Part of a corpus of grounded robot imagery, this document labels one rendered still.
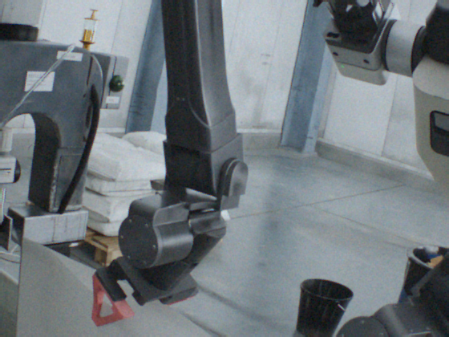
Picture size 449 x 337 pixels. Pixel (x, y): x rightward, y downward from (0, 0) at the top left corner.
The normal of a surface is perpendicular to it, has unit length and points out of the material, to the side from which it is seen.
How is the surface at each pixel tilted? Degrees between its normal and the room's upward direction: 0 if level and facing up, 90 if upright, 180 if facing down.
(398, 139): 90
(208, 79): 88
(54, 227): 90
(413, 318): 29
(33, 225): 90
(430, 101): 130
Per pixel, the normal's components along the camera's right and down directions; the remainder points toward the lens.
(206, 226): 0.58, -0.69
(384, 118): -0.58, 0.04
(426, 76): -0.22, -0.72
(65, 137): 0.79, 0.27
